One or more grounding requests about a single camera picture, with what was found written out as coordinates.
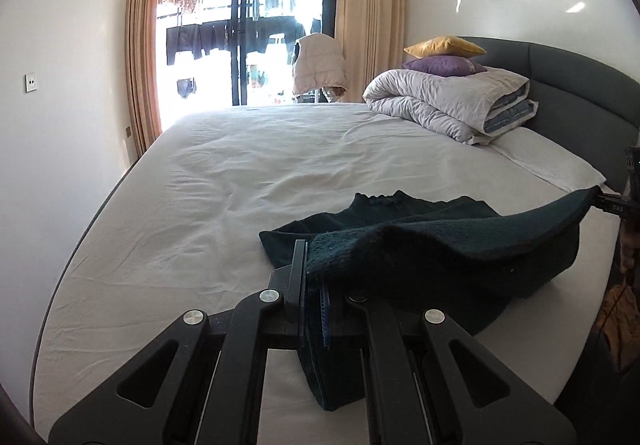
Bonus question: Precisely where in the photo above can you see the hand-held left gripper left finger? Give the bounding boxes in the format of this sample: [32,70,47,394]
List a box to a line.
[50,239,312,445]

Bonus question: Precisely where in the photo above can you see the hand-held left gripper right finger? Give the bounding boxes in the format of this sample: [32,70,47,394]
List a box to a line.
[318,282,577,445]

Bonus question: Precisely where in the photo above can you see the dark green sweater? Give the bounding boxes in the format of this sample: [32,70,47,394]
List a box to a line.
[259,185,602,412]

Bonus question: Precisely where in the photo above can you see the flat white pillow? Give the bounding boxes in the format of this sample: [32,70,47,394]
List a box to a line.
[491,126,607,194]

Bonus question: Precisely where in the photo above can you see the dark grey headboard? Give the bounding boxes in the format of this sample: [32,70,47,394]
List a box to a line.
[456,36,640,198]

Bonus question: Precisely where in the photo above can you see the bed with white sheet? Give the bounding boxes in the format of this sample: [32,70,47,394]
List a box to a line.
[31,101,627,445]

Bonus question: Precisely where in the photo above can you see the folded white duvet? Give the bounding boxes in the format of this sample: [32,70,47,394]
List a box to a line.
[362,66,540,146]

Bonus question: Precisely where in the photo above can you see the purple pillow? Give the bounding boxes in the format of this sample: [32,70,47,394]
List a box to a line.
[402,56,489,76]

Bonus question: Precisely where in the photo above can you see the yellow pillow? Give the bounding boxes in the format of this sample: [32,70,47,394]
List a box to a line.
[403,36,487,59]

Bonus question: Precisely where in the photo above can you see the black framed glass door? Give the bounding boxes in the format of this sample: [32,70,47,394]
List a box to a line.
[156,0,344,109]

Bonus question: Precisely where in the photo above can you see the white puffer vest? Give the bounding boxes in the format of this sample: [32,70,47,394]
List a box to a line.
[291,32,349,99]

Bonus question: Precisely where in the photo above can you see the beige curtain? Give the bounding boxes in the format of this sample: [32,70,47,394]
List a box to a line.
[334,0,406,104]
[124,0,170,155]

